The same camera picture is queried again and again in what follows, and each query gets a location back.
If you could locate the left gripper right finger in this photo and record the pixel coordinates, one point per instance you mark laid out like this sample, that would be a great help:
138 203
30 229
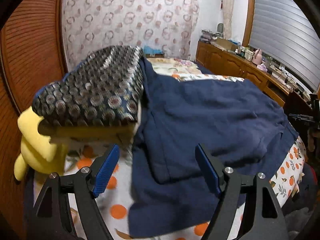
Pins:
262 217

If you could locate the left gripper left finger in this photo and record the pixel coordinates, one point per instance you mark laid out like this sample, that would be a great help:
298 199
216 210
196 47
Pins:
51 216

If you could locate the navy printed t-shirt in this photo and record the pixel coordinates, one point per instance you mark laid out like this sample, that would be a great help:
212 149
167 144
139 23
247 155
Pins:
235 121

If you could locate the yellow folded blanket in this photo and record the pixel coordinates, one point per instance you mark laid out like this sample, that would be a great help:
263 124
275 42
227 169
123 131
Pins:
49 149

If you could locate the dark circle-patterned folded garment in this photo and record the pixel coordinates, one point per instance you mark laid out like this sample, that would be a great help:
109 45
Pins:
103 90

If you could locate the navy blanket at bedside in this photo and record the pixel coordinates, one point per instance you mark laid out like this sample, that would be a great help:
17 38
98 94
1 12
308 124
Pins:
204 70

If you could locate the pink kettle jug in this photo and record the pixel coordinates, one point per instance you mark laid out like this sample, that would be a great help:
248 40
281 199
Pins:
257 57

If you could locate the wooden louvered wardrobe door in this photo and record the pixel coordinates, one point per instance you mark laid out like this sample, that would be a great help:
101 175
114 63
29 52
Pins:
31 56

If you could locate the wooden sideboard cabinet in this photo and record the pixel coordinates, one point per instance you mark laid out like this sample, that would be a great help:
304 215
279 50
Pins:
221 62

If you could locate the floral beige bed quilt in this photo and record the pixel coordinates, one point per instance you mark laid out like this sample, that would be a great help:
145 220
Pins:
170 66

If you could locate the open cardboard box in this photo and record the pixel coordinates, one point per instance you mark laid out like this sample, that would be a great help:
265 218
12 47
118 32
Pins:
224 44

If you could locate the grey window blind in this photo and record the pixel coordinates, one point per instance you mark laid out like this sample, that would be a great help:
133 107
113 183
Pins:
282 31

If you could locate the box with blue cloth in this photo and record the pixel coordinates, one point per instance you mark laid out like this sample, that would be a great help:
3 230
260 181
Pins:
153 53

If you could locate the beige side curtain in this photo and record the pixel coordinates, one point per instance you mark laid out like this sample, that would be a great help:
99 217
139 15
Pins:
227 9

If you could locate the pink ring-patterned curtain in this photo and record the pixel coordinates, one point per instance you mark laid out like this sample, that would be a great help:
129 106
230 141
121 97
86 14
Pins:
165 25

